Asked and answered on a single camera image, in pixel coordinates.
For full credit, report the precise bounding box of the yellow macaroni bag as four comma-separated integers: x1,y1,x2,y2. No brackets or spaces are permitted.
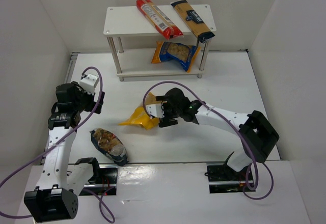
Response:
118,103,159,130

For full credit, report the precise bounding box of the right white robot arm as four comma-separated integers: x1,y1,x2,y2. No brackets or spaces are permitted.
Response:
146,88,280,172

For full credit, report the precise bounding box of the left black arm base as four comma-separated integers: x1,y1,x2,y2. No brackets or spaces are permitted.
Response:
79,164,118,196

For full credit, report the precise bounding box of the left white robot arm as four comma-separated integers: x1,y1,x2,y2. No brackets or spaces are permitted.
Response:
23,78,101,223

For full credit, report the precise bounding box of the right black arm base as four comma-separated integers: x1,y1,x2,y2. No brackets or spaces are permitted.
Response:
204,163,252,194

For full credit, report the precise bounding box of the dark mixed pasta bag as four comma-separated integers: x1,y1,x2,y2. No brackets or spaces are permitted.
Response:
90,128,128,166

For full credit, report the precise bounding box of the blue yellow pasta bag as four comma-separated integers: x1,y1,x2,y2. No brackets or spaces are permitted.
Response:
151,41,200,73

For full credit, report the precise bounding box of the white two-tier shelf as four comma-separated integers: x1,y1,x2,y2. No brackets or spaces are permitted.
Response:
103,4,216,81

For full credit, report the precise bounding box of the tan and blue spaghetti package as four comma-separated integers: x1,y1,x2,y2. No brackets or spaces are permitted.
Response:
171,0,215,43

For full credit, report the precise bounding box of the red spaghetti package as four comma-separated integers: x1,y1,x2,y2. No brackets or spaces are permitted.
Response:
136,0,183,40

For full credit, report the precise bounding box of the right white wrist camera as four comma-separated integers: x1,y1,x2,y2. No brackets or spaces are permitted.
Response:
146,103,164,118

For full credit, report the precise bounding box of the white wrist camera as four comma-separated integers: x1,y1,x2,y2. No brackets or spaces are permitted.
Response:
146,103,164,118
79,74,99,95

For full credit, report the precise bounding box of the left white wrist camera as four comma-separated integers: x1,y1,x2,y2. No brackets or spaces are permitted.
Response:
79,74,99,95

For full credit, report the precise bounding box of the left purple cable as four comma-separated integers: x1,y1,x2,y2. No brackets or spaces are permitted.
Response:
0,66,115,223

